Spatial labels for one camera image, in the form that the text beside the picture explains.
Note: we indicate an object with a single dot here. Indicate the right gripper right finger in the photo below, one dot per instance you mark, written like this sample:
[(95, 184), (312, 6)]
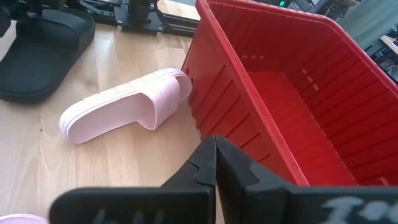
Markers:
[(280, 205)]

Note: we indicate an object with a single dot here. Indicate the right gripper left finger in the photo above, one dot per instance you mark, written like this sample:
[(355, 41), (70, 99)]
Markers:
[(155, 205)]

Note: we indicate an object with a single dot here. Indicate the red plastic bin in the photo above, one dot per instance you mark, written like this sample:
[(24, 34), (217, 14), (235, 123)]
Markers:
[(311, 109)]

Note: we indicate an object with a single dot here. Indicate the black slide sandal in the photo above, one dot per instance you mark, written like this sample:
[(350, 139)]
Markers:
[(40, 62)]

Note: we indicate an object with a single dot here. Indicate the pink slide sandal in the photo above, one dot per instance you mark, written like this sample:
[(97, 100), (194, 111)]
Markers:
[(118, 112), (18, 220)]

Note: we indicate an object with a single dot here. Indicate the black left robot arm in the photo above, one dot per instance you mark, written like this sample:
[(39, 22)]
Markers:
[(140, 9)]

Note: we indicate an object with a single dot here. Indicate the black device green light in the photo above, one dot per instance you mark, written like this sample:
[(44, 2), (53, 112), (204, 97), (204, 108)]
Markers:
[(286, 4)]

